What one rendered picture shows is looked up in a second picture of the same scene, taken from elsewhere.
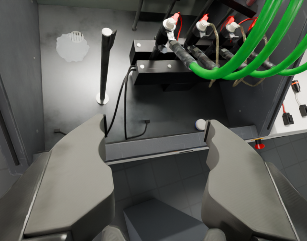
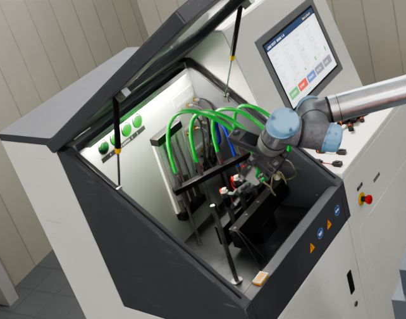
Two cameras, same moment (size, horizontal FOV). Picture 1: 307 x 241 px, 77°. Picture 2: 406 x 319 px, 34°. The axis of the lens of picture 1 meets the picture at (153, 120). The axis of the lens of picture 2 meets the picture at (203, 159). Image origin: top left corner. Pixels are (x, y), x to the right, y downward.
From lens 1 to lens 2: 1.85 m
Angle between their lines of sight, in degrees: 42
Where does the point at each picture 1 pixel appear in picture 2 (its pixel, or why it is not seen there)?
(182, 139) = (299, 228)
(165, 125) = not seen: hidden behind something
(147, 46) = (224, 221)
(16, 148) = (232, 288)
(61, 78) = not seen: hidden behind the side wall
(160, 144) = (291, 239)
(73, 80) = not seen: hidden behind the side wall
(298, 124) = (348, 159)
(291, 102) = (329, 157)
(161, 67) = (243, 218)
